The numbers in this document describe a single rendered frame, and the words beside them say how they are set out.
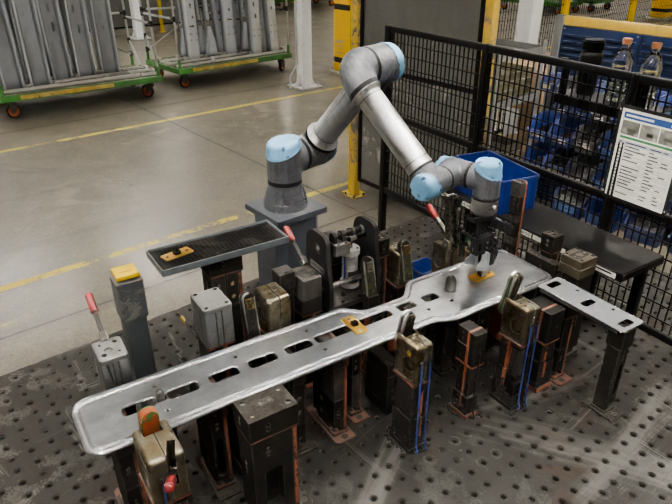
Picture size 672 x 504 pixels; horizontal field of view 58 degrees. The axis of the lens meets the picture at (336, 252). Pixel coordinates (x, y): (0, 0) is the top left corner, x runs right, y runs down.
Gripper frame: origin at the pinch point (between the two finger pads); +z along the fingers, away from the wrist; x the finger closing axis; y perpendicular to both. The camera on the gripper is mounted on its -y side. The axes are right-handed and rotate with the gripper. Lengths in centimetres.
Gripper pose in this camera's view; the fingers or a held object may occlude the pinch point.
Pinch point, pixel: (482, 270)
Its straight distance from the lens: 189.5
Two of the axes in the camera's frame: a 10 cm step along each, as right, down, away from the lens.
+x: 5.4, 4.0, -7.4
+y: -8.4, 2.7, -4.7
